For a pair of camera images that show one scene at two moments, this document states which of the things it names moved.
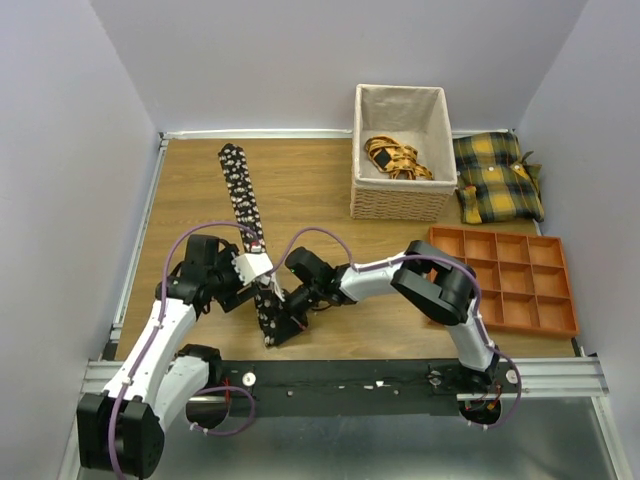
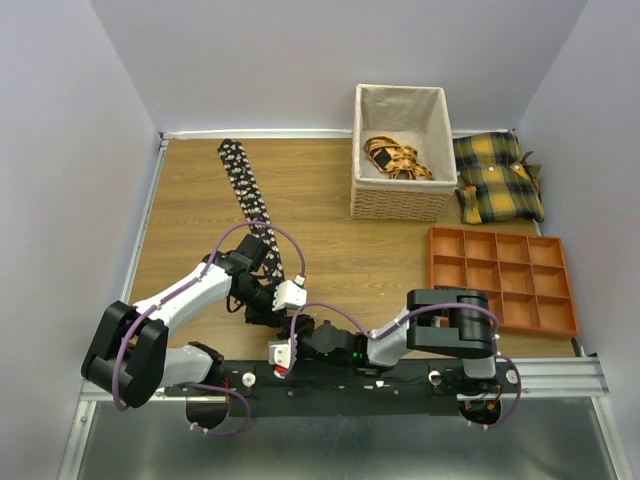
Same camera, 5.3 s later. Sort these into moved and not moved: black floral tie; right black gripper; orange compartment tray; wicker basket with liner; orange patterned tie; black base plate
Moved: right black gripper; black floral tie
Not moved: black base plate; orange compartment tray; wicker basket with liner; orange patterned tie
